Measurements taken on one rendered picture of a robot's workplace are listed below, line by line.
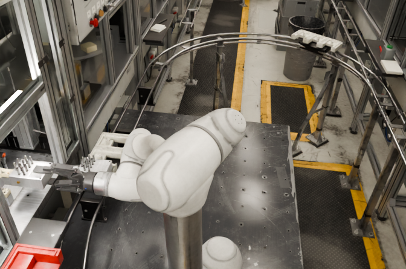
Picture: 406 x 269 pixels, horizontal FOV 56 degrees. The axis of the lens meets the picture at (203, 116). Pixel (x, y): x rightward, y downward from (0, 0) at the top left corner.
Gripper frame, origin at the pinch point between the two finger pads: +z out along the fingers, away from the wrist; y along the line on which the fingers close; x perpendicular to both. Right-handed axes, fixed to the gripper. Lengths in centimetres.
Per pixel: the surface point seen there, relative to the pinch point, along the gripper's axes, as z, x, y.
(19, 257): -4.2, 29.3, -8.4
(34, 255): -8.4, 27.8, -8.3
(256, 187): -84, -42, -33
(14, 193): 14.5, 0.5, -12.6
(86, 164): -8.8, -17.5, -8.8
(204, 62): -31, -298, -102
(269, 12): -109, -486, -101
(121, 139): -15, -45, -17
